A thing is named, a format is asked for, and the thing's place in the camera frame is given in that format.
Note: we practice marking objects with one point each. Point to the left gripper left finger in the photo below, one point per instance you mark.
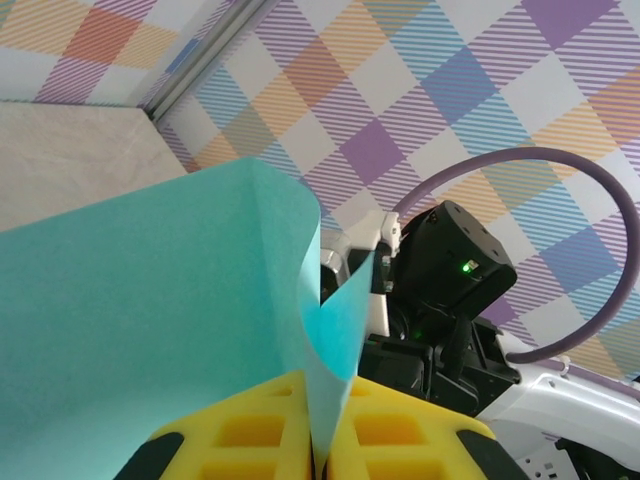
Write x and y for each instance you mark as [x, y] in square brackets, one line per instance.
[240, 440]

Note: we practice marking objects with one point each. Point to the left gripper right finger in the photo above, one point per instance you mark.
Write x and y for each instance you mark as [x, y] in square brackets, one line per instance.
[400, 440]

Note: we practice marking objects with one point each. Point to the teal paper sheet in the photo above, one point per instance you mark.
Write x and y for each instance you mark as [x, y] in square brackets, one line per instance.
[150, 300]

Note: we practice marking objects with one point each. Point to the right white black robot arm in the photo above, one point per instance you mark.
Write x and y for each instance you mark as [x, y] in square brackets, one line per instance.
[575, 400]

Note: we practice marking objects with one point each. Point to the aluminium corner post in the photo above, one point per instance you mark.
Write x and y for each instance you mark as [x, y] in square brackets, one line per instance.
[200, 62]

